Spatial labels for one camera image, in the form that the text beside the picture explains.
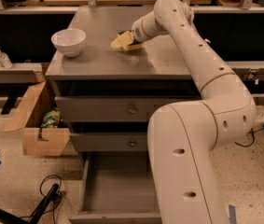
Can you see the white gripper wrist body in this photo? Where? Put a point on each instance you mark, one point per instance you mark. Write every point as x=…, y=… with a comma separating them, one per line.
x=137, y=32

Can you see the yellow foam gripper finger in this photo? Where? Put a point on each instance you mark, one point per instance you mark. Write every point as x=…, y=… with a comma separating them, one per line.
x=122, y=41

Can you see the green and yellow sponge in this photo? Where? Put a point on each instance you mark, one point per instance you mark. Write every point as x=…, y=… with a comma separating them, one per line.
x=135, y=45

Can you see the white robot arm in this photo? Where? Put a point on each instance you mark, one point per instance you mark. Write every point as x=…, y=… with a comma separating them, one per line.
x=181, y=135

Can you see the grey wooden drawer cabinet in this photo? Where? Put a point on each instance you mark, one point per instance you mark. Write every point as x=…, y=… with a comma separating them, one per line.
x=157, y=70

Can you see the grey top drawer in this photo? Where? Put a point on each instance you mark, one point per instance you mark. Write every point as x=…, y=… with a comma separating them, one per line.
x=78, y=109

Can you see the grey middle drawer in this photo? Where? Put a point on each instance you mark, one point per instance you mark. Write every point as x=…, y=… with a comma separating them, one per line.
x=109, y=141

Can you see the grey open bottom drawer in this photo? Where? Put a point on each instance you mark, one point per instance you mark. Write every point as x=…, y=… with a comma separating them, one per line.
x=117, y=188

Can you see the white ceramic bowl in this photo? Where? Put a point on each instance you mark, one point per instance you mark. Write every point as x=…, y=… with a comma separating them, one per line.
x=69, y=42

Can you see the green snack bag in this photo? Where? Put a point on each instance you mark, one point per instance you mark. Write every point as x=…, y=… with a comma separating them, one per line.
x=51, y=119

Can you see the clear sanitizer bottle right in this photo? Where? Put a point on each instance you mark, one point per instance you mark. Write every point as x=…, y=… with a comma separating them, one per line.
x=5, y=62

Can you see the brown cardboard box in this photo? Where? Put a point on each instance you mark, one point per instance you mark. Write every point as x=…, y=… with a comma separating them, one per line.
x=28, y=116

